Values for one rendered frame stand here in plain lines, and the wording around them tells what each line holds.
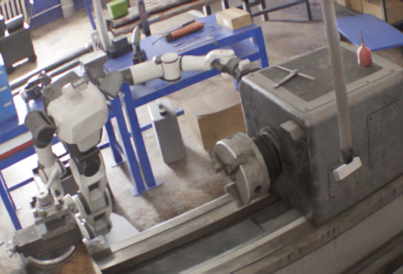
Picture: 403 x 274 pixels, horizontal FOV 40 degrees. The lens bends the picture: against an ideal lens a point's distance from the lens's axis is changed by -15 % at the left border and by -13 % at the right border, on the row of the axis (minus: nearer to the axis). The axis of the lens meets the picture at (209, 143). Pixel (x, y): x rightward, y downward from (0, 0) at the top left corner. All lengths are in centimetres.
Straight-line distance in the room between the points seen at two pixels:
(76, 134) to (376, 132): 131
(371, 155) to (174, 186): 217
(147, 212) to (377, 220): 195
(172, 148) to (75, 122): 189
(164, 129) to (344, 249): 220
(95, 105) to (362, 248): 136
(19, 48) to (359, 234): 576
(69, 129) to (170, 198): 165
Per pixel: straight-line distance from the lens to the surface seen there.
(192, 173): 438
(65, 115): 268
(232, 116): 457
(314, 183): 225
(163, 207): 412
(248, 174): 222
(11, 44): 752
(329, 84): 230
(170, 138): 444
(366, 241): 265
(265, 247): 235
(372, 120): 232
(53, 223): 239
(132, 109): 404
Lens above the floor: 239
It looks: 31 degrees down
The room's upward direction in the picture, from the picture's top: 13 degrees counter-clockwise
